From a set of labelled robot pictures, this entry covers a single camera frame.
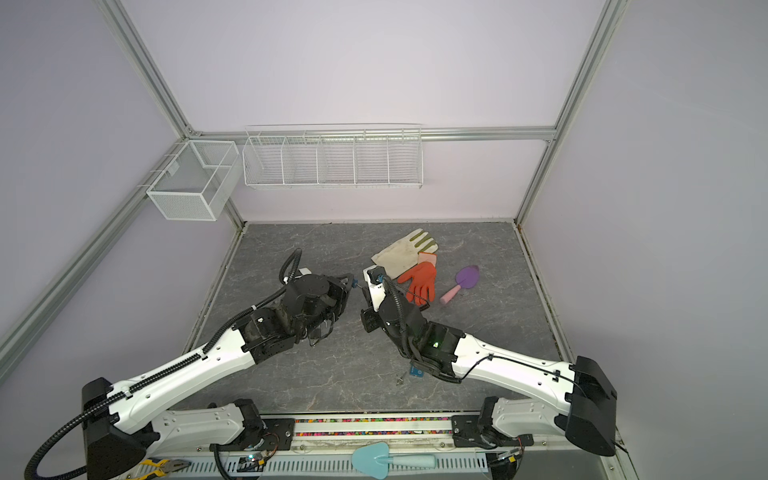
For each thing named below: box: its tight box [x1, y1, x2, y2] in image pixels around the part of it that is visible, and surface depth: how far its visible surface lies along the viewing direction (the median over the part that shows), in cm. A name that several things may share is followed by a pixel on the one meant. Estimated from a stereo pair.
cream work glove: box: [371, 228, 439, 279], surface depth 114 cm
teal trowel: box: [351, 442, 437, 480], surface depth 72 cm
